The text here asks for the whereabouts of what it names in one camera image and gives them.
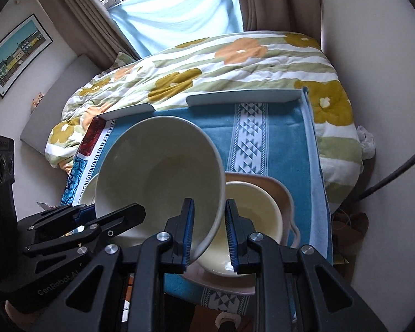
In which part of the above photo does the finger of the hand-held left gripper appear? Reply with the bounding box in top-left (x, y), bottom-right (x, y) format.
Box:
top-left (27, 204), bottom-right (97, 236)
top-left (22, 203), bottom-right (147, 259)

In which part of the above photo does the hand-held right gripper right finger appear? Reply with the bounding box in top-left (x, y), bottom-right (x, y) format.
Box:
top-left (225, 199), bottom-right (388, 332)

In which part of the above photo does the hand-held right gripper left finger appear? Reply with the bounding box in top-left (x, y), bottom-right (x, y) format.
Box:
top-left (31, 197), bottom-right (196, 332)

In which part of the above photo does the large plain white plate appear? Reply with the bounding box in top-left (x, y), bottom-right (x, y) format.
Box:
top-left (79, 173), bottom-right (101, 208)

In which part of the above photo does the cream bowl with cartoon print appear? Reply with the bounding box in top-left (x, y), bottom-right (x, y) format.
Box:
top-left (197, 181), bottom-right (284, 277)

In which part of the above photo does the small white bowl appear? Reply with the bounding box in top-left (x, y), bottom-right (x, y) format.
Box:
top-left (94, 116), bottom-right (226, 265)

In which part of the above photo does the pink bowl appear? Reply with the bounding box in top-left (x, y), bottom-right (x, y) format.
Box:
top-left (183, 172), bottom-right (301, 296)

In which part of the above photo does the grey padded headboard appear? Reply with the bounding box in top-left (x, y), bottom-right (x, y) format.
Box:
top-left (20, 53), bottom-right (101, 154)

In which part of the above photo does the small tan figurine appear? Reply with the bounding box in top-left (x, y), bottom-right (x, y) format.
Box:
top-left (31, 92), bottom-right (45, 113)

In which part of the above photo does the blue patterned tablecloth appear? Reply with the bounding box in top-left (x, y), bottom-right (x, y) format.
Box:
top-left (60, 92), bottom-right (334, 319)

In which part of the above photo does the brown paper bag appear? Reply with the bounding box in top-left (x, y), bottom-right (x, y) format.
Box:
top-left (332, 211), bottom-right (369, 267)

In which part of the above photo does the floral striped blanket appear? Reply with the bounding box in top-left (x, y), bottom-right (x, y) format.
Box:
top-left (44, 32), bottom-right (367, 211)

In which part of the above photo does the brown curtain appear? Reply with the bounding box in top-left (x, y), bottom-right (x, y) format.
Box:
top-left (31, 0), bottom-right (142, 73)
top-left (232, 0), bottom-right (324, 47)

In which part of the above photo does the light blue window cloth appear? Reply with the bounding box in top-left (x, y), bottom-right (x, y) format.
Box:
top-left (109, 0), bottom-right (244, 59)

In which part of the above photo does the framed wall picture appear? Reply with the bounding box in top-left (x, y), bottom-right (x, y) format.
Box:
top-left (0, 14), bottom-right (54, 99)

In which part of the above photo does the black cable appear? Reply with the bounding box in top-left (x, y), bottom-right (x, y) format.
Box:
top-left (358, 145), bottom-right (415, 202)

